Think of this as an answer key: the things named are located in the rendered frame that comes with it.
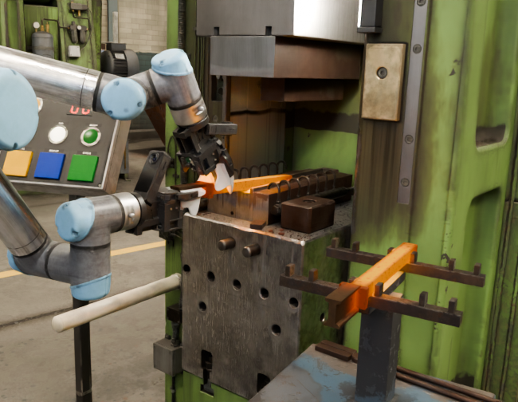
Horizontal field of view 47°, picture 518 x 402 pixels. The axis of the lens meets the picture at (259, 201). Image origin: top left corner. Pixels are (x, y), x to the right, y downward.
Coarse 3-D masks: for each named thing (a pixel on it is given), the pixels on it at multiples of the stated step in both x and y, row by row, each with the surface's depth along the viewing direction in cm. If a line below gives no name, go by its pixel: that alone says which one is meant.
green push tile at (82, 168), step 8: (72, 160) 163; (80, 160) 163; (88, 160) 162; (96, 160) 162; (72, 168) 162; (80, 168) 162; (88, 168) 162; (72, 176) 162; (80, 176) 161; (88, 176) 161
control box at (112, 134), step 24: (48, 120) 169; (72, 120) 168; (96, 120) 167; (120, 120) 167; (48, 144) 167; (72, 144) 166; (96, 144) 164; (120, 144) 168; (96, 168) 162; (48, 192) 171; (72, 192) 167; (96, 192) 163
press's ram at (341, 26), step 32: (224, 0) 144; (256, 0) 138; (288, 0) 133; (320, 0) 140; (352, 0) 152; (224, 32) 146; (256, 32) 140; (288, 32) 134; (320, 32) 142; (352, 32) 154
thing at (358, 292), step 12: (396, 252) 116; (408, 252) 116; (384, 264) 108; (396, 264) 110; (360, 276) 101; (372, 276) 102; (384, 276) 104; (348, 288) 93; (360, 288) 94; (372, 288) 99; (336, 300) 88; (348, 300) 92; (360, 300) 94; (336, 312) 88; (348, 312) 93; (324, 324) 89; (336, 324) 88
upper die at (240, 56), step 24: (216, 48) 148; (240, 48) 143; (264, 48) 139; (288, 48) 142; (312, 48) 150; (336, 48) 159; (360, 48) 169; (216, 72) 149; (240, 72) 145; (264, 72) 140; (288, 72) 143; (312, 72) 152; (336, 72) 161
